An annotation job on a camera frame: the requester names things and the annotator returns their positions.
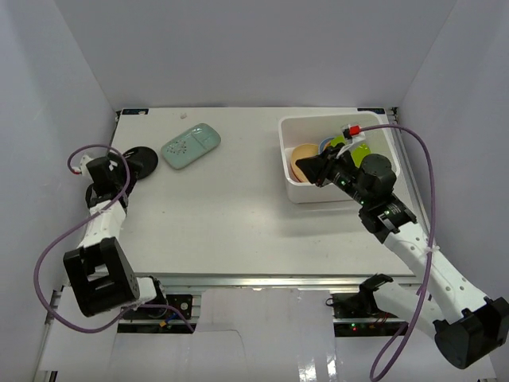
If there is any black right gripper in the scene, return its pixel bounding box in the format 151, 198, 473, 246
295, 143, 371, 207

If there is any tan round plate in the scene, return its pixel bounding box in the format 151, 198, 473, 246
290, 142, 321, 183

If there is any blue round plate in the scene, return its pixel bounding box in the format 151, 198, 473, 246
318, 137, 334, 154

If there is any black round plate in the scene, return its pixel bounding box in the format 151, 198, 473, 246
122, 146, 158, 181

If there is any lime green round plate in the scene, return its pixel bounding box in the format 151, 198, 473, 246
324, 136, 371, 167

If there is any pale green rectangular dish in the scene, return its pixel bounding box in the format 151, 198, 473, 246
161, 123, 221, 170

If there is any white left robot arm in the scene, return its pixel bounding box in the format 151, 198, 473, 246
63, 146, 168, 318

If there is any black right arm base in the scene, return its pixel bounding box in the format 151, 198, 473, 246
325, 293, 403, 338

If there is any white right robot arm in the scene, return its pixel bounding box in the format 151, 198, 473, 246
296, 148, 508, 369

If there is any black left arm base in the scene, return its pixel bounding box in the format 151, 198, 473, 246
117, 294, 196, 334

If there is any white plastic bin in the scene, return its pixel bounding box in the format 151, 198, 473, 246
278, 111, 401, 204

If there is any blue label sticker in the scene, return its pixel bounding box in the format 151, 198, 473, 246
357, 107, 386, 115
121, 108, 149, 115

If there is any blue right label sticker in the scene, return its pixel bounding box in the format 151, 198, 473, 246
357, 107, 386, 115

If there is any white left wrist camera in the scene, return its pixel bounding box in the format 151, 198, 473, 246
71, 154, 92, 178

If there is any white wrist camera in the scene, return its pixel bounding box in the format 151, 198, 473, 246
71, 154, 92, 178
337, 125, 366, 157

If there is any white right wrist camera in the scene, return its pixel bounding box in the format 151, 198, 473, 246
337, 125, 366, 157

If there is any aluminium table frame rail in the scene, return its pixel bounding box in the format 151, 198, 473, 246
69, 274, 422, 290

